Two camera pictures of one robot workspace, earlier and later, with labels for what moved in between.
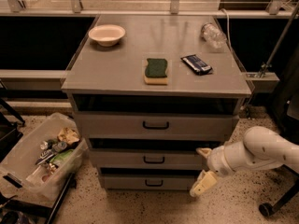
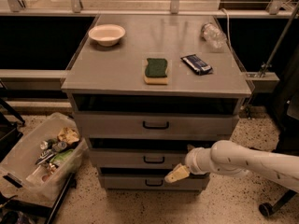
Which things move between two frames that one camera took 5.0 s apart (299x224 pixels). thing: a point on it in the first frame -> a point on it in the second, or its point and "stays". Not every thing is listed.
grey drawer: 144,159 stays
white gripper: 216,161 -> 192,161
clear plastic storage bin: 40,166 stays
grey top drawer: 156,125 stays
